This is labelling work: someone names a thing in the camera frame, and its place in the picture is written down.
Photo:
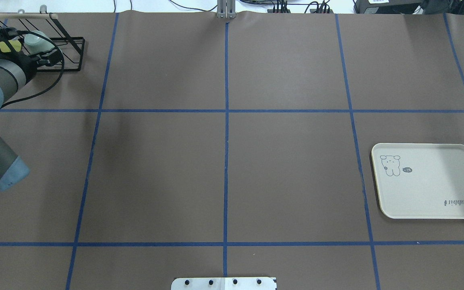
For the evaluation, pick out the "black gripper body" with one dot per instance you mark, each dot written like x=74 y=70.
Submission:
x=29 y=64

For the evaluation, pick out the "pale green cup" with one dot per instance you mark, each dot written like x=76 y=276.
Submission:
x=36 y=42

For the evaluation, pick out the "yellow cup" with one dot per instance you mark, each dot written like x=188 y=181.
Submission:
x=4 y=48

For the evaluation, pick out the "cream rabbit tray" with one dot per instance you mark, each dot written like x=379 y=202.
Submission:
x=419 y=180

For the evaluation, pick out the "black wire cup rack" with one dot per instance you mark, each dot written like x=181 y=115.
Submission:
x=64 y=40

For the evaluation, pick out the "aluminium frame post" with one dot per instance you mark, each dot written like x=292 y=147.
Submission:
x=226 y=9

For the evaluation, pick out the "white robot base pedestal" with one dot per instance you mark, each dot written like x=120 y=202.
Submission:
x=225 y=283

